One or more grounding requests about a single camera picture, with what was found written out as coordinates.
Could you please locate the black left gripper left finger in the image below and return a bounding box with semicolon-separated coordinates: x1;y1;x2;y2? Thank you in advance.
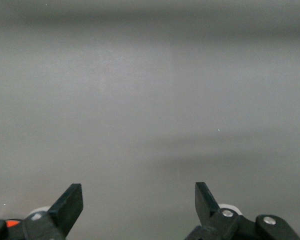
0;183;84;240

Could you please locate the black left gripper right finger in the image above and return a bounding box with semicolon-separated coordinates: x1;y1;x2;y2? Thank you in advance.
184;182;300;240

